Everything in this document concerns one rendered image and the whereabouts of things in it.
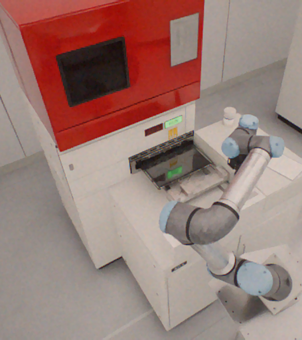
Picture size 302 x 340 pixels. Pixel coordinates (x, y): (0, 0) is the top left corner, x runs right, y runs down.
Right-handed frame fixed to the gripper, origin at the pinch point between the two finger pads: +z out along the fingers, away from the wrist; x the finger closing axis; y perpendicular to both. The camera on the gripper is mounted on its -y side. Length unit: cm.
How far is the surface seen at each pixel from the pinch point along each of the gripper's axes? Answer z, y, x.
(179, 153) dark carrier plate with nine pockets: 21, 53, -1
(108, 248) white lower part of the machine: 86, 59, 54
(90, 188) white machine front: 24, 59, 55
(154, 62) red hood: -41, 53, 12
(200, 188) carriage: 22.7, 24.0, 4.7
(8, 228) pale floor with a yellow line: 110, 138, 113
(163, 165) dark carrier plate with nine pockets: 21, 49, 13
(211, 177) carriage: 22.6, 27.5, -5.6
